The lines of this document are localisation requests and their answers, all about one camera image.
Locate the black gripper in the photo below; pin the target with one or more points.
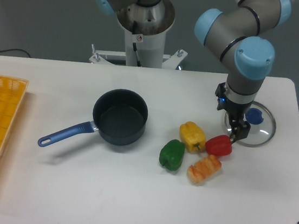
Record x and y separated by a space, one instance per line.
236 105

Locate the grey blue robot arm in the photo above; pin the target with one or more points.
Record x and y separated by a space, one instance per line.
234 39

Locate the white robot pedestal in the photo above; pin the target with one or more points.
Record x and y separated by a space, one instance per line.
145 30

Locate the yellow bell pepper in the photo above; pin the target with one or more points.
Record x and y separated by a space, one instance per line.
192 136

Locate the orange shrimp sushi toy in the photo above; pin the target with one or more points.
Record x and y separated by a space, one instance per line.
203 169

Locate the glass pot lid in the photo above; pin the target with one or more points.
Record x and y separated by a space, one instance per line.
262 125

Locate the dark blue saucepan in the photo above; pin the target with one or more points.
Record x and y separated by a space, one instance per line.
120 117

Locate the red bell pepper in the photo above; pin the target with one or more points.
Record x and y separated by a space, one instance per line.
219 146

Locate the green bell pepper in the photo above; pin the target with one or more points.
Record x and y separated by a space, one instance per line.
171 155

